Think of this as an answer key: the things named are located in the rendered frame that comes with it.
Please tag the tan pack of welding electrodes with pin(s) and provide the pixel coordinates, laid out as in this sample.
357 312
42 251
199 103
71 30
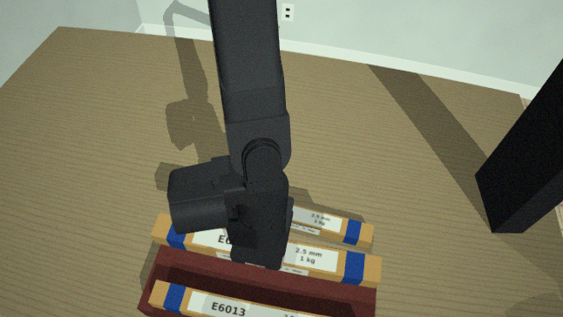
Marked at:
320 262
196 303

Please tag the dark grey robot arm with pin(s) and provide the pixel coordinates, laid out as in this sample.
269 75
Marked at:
247 53

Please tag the tan cardboard pack with blue bands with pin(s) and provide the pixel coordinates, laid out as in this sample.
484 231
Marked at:
331 226

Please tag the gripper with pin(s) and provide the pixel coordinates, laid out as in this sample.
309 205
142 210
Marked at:
272 243

